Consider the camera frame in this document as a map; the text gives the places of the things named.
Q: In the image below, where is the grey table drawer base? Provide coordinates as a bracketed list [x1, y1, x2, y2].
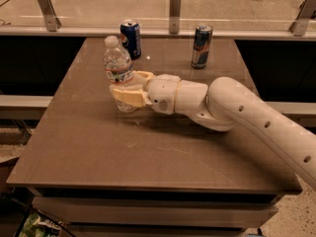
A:
[28, 187, 284, 237]

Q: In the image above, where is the right metal railing bracket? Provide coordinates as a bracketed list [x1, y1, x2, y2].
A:
[289, 0, 316, 37]

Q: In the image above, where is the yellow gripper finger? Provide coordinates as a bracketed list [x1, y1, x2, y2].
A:
[110, 84, 152, 108]
[133, 71, 155, 87]

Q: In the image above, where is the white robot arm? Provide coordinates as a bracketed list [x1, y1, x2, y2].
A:
[110, 71, 316, 189]

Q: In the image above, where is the clear plastic water bottle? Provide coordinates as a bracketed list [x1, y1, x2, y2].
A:
[103, 35, 139, 114]

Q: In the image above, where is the middle metal railing bracket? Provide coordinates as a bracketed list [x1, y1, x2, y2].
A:
[169, 0, 182, 34]

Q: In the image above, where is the glass railing panel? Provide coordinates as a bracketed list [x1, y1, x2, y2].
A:
[0, 0, 304, 33]

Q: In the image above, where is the metal railing bracket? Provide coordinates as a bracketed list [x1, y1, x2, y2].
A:
[169, 0, 182, 34]
[289, 0, 316, 37]
[38, 0, 61, 32]

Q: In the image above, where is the blue silver Red Bull can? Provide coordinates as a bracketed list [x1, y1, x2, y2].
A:
[192, 24, 213, 69]

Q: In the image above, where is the green patterned bag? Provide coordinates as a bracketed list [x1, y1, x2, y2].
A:
[18, 212, 61, 237]

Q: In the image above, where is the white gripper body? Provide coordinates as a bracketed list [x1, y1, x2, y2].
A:
[147, 74, 181, 115]

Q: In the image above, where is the left metal railing bracket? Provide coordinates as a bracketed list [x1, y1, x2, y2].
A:
[38, 0, 61, 32]

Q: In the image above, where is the blue Pepsi can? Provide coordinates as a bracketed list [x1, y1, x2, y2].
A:
[120, 19, 141, 59]

